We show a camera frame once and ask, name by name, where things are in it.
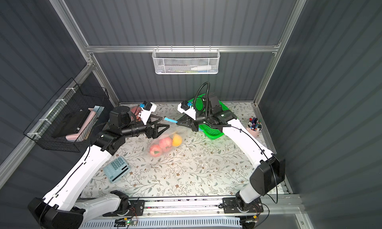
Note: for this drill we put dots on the black pouch in basket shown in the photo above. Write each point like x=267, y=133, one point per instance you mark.
x=70, y=124

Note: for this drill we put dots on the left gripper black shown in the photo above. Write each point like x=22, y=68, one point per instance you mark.
x=151, y=129

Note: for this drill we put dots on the teal calculator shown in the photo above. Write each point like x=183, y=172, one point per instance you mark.
x=116, y=169

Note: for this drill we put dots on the pink handle tool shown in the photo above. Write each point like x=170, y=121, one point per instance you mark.
x=90, y=116

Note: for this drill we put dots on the yellow peach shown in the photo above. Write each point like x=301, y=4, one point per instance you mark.
x=176, y=140

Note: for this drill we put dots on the white wire wall basket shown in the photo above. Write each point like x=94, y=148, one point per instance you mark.
x=180, y=63

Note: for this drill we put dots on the white tube in basket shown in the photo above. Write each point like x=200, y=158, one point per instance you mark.
x=205, y=68

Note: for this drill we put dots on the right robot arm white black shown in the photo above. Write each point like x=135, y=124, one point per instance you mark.
x=269, y=168

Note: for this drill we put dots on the pink pen cup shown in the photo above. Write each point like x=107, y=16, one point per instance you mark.
x=254, y=126

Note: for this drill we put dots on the green plastic basket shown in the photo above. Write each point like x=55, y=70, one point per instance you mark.
x=215, y=116

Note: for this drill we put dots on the pink peach behind bag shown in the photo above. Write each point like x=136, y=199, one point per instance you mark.
x=136, y=110

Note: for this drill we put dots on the pink peach top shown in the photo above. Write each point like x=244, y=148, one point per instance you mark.
x=166, y=144

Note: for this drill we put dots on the black wire wall basket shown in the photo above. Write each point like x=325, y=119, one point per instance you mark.
x=79, y=97

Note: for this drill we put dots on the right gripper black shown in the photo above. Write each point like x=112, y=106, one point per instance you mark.
x=194, y=121

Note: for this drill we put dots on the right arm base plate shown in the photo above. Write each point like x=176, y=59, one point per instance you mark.
x=232, y=205

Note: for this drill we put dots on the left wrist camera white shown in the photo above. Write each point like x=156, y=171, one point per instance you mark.
x=147, y=108

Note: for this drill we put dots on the pink peach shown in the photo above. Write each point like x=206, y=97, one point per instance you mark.
x=166, y=144
x=136, y=110
x=155, y=150

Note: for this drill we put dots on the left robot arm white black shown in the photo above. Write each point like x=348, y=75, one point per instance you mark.
x=59, y=209

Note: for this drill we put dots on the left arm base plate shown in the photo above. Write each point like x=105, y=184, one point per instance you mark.
x=129, y=208

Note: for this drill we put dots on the clear zip-top bag blue zipper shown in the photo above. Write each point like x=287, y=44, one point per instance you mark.
x=123, y=122

